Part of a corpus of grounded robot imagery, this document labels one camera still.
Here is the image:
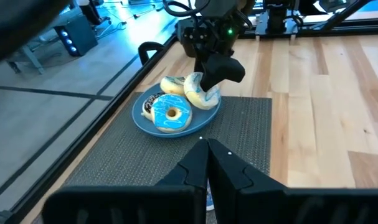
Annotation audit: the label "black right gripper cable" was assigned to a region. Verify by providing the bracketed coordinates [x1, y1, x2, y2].
[162, 0, 208, 18]

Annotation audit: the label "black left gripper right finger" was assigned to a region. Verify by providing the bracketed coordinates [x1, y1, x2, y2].
[209, 139, 378, 224]

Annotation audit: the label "black curved frame clamp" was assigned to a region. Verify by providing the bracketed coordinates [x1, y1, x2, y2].
[138, 41, 166, 66]

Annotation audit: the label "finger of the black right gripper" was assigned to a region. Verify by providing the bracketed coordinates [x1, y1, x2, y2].
[194, 57, 205, 74]
[200, 55, 246, 93]

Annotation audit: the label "grey metal stand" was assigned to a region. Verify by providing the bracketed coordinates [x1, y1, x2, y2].
[6, 29, 68, 75]

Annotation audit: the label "blue round plate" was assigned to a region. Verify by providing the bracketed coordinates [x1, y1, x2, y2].
[131, 82, 222, 139]

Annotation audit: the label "black box with blue lights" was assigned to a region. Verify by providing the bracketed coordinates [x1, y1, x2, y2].
[53, 15, 98, 57]

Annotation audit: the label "large white donut teal stripes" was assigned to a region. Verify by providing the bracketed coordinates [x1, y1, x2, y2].
[183, 72, 221, 111]

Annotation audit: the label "large blue iced donut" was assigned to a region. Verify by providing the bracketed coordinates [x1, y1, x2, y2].
[150, 93, 193, 134]

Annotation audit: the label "dark grey woven placemat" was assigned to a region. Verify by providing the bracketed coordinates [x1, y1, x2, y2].
[62, 91, 273, 190]

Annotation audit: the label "large chocolate sprinkle donut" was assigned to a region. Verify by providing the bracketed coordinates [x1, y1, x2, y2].
[141, 91, 166, 121]

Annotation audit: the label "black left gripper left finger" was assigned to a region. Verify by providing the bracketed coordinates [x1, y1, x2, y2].
[42, 139, 209, 224]

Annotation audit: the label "large mint donut dark zigzag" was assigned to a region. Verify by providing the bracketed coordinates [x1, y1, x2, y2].
[159, 75, 187, 96]

